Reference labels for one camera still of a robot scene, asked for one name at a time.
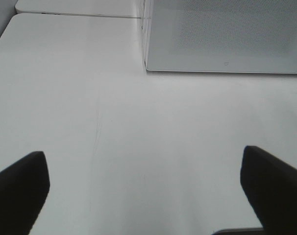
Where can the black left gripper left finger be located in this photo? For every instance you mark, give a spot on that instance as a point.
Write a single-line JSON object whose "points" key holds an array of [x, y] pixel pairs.
{"points": [[24, 187]]}

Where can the white microwave oven body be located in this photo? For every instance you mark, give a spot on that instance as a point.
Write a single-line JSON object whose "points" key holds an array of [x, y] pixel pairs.
{"points": [[144, 36]]}

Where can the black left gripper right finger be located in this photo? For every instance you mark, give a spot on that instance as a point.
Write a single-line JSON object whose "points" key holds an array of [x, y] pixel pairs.
{"points": [[270, 186]]}

